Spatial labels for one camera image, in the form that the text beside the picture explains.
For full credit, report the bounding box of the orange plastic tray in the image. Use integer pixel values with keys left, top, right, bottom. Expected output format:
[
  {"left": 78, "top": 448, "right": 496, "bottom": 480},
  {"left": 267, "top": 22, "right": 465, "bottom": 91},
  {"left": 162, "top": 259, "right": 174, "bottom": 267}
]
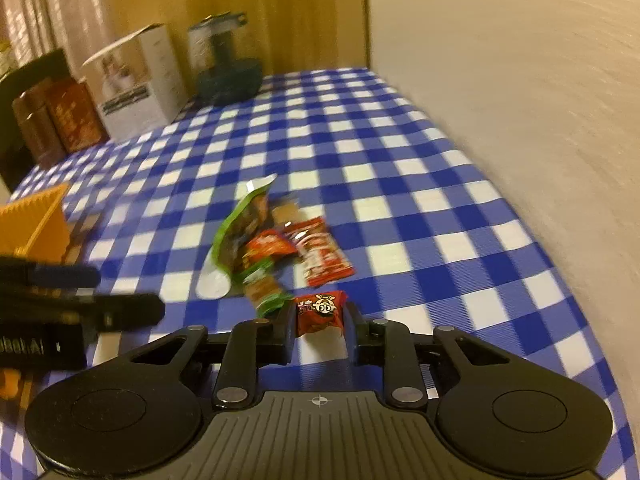
[{"left": 0, "top": 182, "right": 71, "bottom": 263}]

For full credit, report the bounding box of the brown cylindrical tin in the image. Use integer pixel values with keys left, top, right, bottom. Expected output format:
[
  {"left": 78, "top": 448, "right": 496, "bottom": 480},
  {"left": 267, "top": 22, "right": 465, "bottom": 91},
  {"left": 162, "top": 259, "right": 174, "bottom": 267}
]
[{"left": 11, "top": 85, "right": 66, "bottom": 168}]

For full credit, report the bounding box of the blue white checked tablecloth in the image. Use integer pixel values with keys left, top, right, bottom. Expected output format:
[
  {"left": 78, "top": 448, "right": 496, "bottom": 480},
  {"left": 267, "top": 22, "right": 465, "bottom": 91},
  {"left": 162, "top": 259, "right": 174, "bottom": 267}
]
[{"left": 0, "top": 66, "right": 623, "bottom": 480}]

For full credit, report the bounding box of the red gold printed tin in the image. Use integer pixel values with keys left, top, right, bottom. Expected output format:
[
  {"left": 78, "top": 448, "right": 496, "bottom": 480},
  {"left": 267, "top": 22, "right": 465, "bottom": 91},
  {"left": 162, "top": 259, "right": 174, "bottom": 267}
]
[{"left": 42, "top": 77, "right": 110, "bottom": 156}]

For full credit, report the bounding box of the green orange snack packet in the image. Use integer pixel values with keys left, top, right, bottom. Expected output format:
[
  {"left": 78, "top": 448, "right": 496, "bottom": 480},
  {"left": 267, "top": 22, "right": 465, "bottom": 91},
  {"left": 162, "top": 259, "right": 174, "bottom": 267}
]
[{"left": 241, "top": 257, "right": 294, "bottom": 318}]

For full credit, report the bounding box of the white cardboard box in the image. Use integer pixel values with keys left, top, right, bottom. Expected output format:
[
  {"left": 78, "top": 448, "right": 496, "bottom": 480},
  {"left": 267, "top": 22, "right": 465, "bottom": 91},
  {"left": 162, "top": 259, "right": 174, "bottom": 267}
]
[{"left": 81, "top": 23, "right": 188, "bottom": 143}]

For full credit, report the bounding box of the small red candy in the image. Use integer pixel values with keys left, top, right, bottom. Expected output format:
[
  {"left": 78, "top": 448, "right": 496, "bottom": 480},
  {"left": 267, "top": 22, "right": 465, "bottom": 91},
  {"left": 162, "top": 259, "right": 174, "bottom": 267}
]
[{"left": 292, "top": 290, "right": 348, "bottom": 341}]

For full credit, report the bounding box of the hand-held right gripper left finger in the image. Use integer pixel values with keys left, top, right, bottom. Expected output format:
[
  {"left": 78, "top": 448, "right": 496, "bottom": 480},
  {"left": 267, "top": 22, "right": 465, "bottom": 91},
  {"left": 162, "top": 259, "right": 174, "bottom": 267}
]
[{"left": 116, "top": 304, "right": 298, "bottom": 412}]

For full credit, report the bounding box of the green white snack packet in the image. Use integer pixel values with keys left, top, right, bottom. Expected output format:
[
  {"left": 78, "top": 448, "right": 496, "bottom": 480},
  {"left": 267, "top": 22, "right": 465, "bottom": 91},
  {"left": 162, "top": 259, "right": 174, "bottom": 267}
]
[{"left": 196, "top": 173, "right": 279, "bottom": 300}]

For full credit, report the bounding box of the glass jar with green lid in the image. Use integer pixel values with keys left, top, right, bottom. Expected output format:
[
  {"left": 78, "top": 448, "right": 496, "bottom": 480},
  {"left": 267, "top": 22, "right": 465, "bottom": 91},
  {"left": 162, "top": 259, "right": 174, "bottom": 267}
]
[{"left": 187, "top": 11, "right": 262, "bottom": 107}]

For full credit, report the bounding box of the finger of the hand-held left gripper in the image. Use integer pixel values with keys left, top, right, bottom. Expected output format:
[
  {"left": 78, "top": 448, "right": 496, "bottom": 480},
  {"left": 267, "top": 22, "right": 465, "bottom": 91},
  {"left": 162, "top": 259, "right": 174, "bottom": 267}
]
[
  {"left": 0, "top": 255, "right": 101, "bottom": 291},
  {"left": 0, "top": 290, "right": 166, "bottom": 333}
]

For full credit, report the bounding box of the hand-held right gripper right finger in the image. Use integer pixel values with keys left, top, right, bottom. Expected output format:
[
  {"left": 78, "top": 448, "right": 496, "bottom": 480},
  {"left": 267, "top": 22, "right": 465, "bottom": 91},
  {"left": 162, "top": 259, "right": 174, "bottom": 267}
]
[{"left": 344, "top": 304, "right": 527, "bottom": 410}]

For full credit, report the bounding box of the sheer pale curtain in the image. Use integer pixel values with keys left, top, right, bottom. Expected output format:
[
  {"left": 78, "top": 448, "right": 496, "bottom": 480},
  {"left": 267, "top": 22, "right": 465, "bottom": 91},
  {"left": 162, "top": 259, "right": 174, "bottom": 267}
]
[{"left": 0, "top": 0, "right": 108, "bottom": 76}]

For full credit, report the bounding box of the red white snack packet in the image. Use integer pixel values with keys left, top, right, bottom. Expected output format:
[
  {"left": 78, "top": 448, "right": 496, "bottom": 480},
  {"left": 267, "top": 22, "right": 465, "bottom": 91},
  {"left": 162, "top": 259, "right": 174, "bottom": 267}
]
[{"left": 284, "top": 216, "right": 357, "bottom": 288}]

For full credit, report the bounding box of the yellow curtain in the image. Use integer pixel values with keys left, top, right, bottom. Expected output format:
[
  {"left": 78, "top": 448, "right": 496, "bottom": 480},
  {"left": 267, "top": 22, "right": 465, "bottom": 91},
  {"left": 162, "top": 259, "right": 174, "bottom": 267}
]
[{"left": 100, "top": 0, "right": 371, "bottom": 76}]

